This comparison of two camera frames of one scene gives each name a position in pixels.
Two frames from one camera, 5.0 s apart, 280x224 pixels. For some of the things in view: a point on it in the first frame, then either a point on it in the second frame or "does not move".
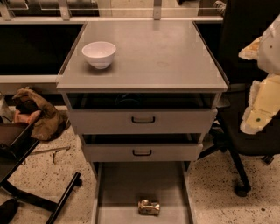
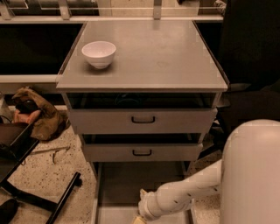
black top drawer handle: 143,122 does not move
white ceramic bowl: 99,53 does not move
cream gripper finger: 251,52 to 148,206
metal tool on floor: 50,150 does not move
